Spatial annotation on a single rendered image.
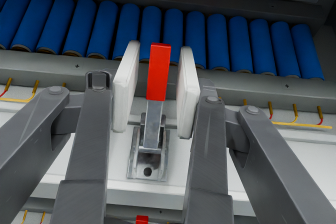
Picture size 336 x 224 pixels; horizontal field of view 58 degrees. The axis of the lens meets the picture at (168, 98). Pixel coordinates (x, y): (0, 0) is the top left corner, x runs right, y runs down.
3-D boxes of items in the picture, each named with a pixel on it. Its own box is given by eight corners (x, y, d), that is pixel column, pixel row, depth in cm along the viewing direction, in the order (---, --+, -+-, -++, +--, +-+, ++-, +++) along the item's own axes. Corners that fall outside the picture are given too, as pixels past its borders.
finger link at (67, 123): (105, 140, 14) (40, 134, 14) (121, 92, 18) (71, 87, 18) (106, 112, 13) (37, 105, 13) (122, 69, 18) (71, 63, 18)
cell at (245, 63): (243, 30, 30) (249, 84, 26) (225, 28, 30) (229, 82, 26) (249, 16, 28) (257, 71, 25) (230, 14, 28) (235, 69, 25)
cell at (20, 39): (55, 8, 29) (35, 61, 26) (35, 6, 29) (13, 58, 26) (50, -7, 28) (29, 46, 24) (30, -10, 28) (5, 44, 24)
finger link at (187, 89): (185, 88, 15) (200, 90, 15) (180, 44, 21) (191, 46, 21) (177, 139, 16) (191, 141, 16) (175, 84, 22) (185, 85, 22)
